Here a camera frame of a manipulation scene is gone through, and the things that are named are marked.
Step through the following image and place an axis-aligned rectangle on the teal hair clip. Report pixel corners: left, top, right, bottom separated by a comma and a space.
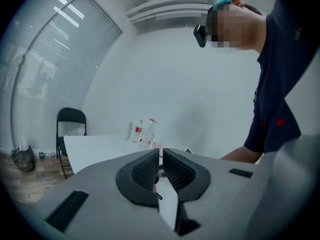
213, 0, 236, 9

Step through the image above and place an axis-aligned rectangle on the person's head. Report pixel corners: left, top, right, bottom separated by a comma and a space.
207, 0, 266, 52

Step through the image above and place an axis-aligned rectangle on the white plastic bottle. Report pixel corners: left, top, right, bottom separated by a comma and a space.
122, 120, 133, 140

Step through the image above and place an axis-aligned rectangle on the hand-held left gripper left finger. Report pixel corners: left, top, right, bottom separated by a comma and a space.
14, 148, 181, 240

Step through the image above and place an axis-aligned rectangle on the camouflage bag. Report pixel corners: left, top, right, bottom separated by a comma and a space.
10, 145, 36, 173

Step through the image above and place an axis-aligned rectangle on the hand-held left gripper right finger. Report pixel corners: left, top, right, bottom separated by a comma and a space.
162, 148, 258, 240

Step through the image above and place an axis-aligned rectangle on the glass partition with blinds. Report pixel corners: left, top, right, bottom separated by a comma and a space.
0, 0, 123, 155

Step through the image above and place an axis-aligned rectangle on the clear bag with red trim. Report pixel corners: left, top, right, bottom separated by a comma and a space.
147, 118, 158, 140

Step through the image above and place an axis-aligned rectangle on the person's right forearm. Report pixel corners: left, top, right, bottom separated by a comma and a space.
219, 145, 263, 164

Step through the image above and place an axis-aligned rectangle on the white plastic bag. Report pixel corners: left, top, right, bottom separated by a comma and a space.
18, 136, 30, 152

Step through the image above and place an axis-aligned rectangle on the person's dark shirt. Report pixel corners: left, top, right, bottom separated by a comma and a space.
243, 0, 320, 157

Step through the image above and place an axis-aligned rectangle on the black head-mounted camera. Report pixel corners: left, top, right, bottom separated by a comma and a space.
193, 23, 208, 49

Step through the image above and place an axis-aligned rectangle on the clear bottle with red label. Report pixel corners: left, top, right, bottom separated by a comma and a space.
131, 119, 144, 144

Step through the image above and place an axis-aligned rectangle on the black folding chair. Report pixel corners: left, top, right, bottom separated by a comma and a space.
55, 107, 88, 180

